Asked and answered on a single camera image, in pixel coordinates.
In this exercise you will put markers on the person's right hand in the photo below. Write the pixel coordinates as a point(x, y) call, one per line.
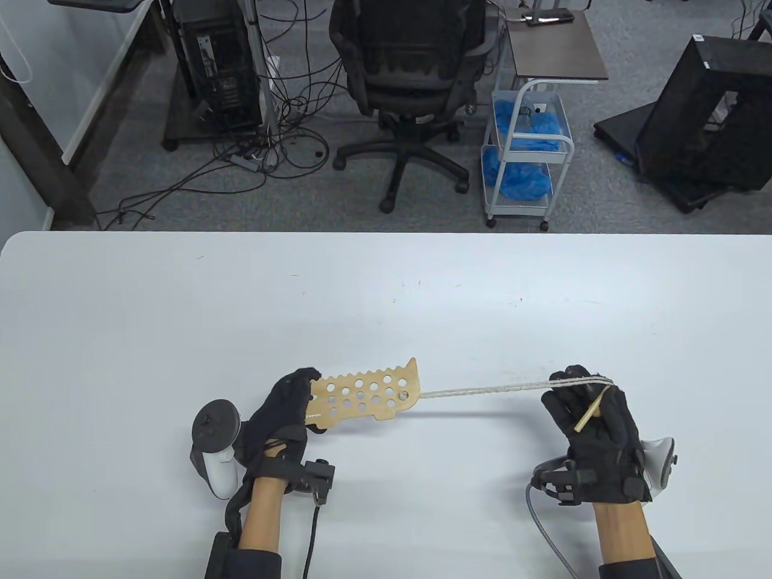
point(603, 452)

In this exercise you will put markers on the person's left hand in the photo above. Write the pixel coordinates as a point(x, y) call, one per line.
point(277, 422)

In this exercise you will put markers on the wooden lacing needle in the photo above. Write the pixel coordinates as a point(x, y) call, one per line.
point(591, 411)

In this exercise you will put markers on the wooden crocodile lacing toy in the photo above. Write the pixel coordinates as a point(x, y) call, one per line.
point(362, 398)

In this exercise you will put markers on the black forearm sensor pack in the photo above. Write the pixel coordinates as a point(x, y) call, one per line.
point(220, 558)
point(642, 570)

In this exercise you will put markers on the person's left forearm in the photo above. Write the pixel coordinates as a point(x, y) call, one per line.
point(262, 515)

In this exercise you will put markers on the person's right forearm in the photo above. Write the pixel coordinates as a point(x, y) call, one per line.
point(624, 534)

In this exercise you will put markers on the grey and white controller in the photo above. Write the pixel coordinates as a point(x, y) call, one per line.
point(214, 434)
point(660, 461)

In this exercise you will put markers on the blue plastic bag pile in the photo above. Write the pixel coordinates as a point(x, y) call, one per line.
point(518, 181)
point(543, 126)

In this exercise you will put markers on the white utility cart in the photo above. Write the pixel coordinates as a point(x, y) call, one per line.
point(561, 145)

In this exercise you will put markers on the black wheeled platform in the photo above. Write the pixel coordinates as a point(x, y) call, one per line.
point(621, 129)

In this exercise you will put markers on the white power strip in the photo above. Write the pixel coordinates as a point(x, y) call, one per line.
point(273, 66)

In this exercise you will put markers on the black computer tower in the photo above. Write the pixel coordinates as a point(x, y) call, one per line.
point(217, 66)

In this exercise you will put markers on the white panel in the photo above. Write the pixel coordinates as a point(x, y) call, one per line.
point(102, 90)

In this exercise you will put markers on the black office chair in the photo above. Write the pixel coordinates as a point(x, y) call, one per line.
point(416, 72)

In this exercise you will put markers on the brown side table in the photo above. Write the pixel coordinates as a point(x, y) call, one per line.
point(555, 54)

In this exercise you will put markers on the black phone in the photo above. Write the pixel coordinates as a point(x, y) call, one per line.
point(546, 19)

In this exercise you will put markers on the black monitor stand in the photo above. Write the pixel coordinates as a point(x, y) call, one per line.
point(96, 3)

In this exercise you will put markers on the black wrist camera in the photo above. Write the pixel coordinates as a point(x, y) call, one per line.
point(316, 476)
point(561, 479)

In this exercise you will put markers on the black open frame box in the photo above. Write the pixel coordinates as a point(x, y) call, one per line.
point(681, 120)

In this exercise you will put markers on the silver aluminium post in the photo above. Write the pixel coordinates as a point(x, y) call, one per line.
point(260, 60)

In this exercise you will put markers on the dark desk frame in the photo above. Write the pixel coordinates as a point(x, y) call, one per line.
point(36, 151)

